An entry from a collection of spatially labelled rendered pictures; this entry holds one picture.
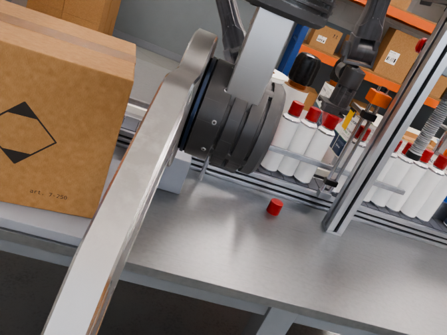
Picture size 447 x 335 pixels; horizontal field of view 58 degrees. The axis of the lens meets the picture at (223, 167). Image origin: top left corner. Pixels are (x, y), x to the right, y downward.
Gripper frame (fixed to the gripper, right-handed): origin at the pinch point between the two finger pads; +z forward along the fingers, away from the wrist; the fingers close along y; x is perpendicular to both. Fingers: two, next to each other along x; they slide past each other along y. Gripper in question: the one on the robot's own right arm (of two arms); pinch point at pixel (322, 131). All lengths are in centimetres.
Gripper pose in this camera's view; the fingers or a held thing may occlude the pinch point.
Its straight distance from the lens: 121.9
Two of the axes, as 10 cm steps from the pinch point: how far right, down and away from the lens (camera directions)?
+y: -9.3, -3.1, -2.0
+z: -3.7, 8.3, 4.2
